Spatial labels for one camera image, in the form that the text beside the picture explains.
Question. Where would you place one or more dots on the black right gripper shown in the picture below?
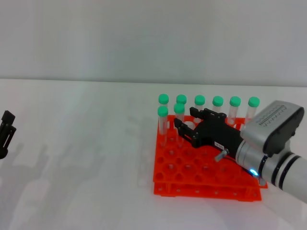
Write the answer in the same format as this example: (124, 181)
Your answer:
(216, 134)

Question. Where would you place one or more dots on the green capped clear test tube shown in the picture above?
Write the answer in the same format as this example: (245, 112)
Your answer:
(217, 100)
(235, 101)
(179, 108)
(163, 98)
(181, 98)
(199, 100)
(162, 111)
(253, 101)

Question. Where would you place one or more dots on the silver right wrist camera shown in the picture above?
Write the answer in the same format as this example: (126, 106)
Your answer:
(273, 127)

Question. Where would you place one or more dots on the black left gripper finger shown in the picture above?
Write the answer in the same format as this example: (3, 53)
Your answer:
(7, 139)
(9, 118)

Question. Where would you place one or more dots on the orange test tube rack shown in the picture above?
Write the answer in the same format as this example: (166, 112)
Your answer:
(192, 172)

